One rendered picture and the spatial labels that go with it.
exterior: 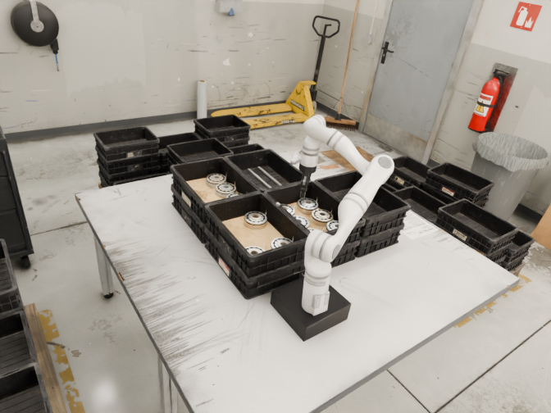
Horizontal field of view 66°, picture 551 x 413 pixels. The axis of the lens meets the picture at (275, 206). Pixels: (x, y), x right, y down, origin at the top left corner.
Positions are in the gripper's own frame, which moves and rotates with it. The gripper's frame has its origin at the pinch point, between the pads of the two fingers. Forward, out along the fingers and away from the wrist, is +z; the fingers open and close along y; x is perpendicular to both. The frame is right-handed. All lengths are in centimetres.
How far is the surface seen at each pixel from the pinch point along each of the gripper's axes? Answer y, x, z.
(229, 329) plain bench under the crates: -59, 14, 30
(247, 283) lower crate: -43.2, 12.7, 20.1
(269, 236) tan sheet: -14.5, 10.7, 17.2
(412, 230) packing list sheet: 35, -58, 30
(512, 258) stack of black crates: 92, -140, 72
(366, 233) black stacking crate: 1.5, -31.1, 16.3
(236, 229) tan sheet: -14.3, 25.7, 17.2
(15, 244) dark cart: 6, 167, 78
